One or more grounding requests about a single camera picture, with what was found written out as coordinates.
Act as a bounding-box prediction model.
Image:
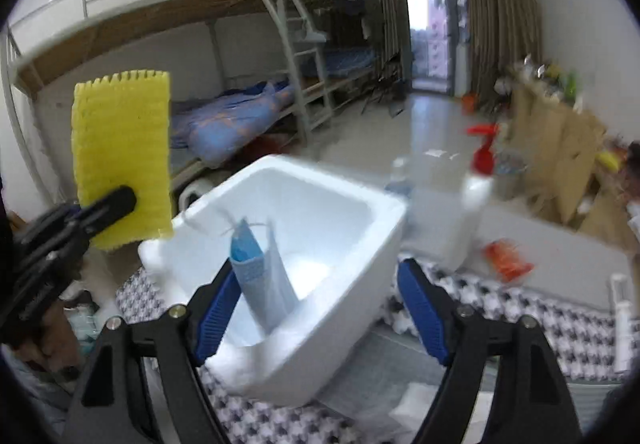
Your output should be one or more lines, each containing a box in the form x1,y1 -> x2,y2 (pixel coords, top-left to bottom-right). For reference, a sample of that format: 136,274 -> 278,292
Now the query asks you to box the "orange snack packet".
482,239 -> 535,282

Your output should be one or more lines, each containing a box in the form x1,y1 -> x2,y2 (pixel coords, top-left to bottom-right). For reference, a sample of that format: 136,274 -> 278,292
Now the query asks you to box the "blue patterned blanket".
170,78 -> 296,167

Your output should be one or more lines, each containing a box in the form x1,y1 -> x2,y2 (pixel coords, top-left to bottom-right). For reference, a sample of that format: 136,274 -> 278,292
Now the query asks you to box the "blue face mask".
229,218 -> 301,332

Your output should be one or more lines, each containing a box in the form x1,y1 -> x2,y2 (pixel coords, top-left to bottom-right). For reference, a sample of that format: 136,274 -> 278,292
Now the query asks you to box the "glass balcony door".
392,0 -> 468,94

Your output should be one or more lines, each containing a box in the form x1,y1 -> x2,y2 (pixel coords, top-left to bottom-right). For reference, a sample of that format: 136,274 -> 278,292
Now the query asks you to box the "houndstooth table cloth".
115,254 -> 626,444

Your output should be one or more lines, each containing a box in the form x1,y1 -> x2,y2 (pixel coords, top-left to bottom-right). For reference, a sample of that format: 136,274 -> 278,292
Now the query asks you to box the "grey metal bunk bed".
0,0 -> 311,207
270,0 -> 401,135

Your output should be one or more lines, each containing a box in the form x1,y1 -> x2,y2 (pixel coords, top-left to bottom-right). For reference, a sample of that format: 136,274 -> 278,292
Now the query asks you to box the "person's left hand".
20,296 -> 82,375

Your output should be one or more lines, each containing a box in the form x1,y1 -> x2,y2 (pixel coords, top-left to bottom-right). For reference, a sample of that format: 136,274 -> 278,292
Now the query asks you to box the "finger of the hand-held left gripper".
75,186 -> 138,241

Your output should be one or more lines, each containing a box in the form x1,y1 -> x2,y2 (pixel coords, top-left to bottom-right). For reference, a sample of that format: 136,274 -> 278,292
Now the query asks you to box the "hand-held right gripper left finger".
62,269 -> 243,444

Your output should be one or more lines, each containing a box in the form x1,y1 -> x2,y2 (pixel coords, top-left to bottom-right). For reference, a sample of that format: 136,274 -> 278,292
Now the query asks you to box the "white pump bottle red cap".
412,124 -> 501,275

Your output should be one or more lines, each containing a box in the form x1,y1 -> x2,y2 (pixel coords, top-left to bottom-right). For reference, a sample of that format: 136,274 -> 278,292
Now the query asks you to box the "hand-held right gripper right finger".
396,258 -> 583,444

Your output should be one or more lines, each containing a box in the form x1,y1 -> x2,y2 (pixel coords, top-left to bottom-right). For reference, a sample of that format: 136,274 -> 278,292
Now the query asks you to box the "yellow sponge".
71,70 -> 176,252

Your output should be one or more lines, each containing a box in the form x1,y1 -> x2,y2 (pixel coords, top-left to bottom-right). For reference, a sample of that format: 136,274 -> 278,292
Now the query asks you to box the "light wooden desk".
502,71 -> 576,159

